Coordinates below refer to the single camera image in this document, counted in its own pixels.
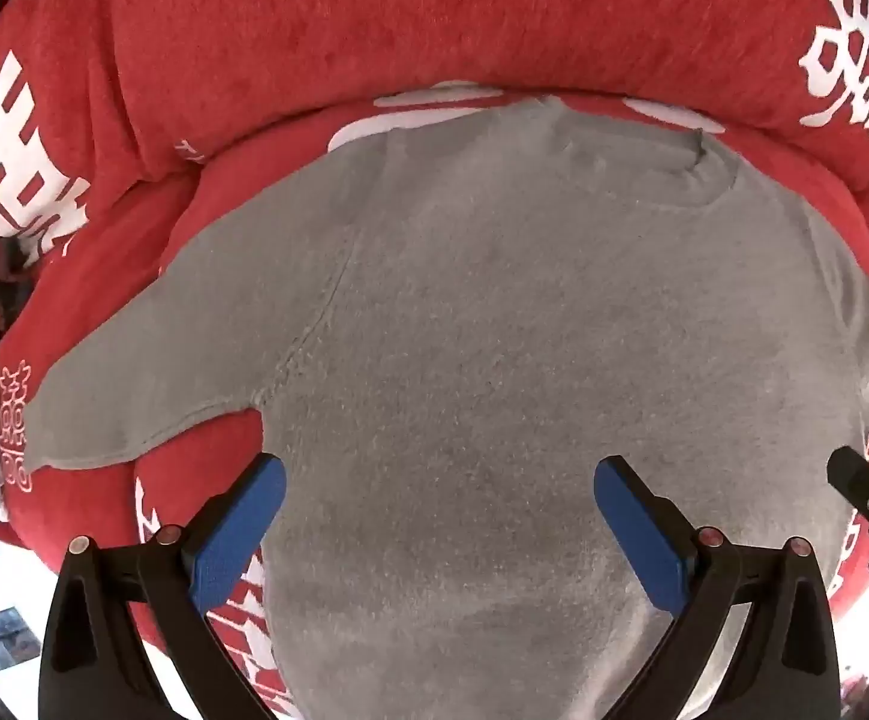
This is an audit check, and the red printed blanket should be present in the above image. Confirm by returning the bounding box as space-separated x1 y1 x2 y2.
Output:
0 0 869 720

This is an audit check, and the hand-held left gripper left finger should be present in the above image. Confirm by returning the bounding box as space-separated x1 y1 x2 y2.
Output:
39 454 308 720

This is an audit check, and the grey knit sweater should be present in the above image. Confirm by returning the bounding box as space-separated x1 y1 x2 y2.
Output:
29 96 869 720

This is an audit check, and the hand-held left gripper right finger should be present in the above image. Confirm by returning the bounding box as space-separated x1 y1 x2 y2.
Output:
593 455 842 720

